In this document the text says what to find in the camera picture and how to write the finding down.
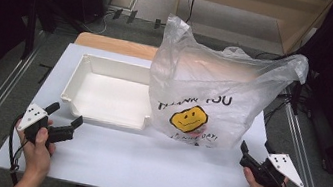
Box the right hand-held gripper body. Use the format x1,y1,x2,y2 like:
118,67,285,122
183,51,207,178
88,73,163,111
236,147,309,187

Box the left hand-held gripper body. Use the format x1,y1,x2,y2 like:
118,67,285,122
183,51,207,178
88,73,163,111
14,101,75,152

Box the white plastic bin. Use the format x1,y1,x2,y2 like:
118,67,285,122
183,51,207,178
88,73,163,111
56,50,162,134

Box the clear smiley plastic bag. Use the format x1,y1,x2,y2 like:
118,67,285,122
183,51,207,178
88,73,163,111
138,11,315,162

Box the person's left hand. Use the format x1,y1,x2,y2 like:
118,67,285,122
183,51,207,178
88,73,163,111
8,114,61,180

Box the white board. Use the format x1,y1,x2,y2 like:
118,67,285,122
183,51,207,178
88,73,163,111
0,33,281,187

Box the wooden table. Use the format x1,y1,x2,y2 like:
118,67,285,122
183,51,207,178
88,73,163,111
74,30,160,62

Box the small black floor block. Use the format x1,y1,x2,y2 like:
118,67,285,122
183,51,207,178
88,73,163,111
126,9,139,26
111,7,124,22
153,18,163,31

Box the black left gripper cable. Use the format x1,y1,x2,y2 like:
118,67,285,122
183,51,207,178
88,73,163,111
2,112,33,187

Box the white floor cable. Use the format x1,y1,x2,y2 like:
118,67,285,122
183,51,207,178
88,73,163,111
81,6,118,37

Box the black hanging cable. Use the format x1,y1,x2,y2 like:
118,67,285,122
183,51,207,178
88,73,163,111
184,0,199,25

